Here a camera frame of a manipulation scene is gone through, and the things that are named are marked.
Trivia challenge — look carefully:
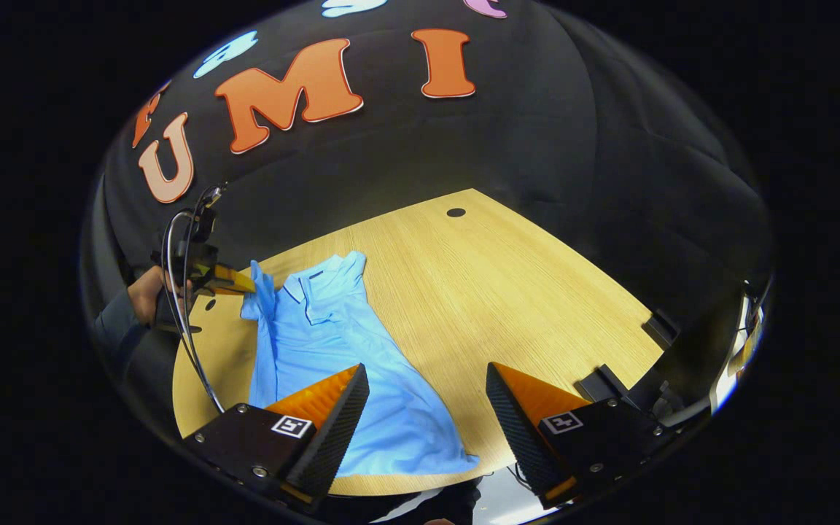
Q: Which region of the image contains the black table bracket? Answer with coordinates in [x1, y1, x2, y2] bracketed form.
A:
[575, 363, 643, 409]
[642, 308, 683, 351]

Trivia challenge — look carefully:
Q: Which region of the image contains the light blue T-shirt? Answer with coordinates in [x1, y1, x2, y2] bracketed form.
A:
[240, 250, 481, 477]

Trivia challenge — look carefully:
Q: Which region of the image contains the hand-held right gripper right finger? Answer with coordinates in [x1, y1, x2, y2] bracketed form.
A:
[486, 362, 685, 511]

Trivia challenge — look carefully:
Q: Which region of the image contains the person's dark clothing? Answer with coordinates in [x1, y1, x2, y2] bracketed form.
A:
[318, 478, 483, 525]

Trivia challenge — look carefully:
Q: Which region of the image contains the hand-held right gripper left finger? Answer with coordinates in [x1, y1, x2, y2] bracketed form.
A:
[182, 362, 372, 513]

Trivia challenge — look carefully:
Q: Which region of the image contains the left hand-held gripper cable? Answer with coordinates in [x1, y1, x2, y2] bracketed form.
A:
[160, 208, 228, 414]

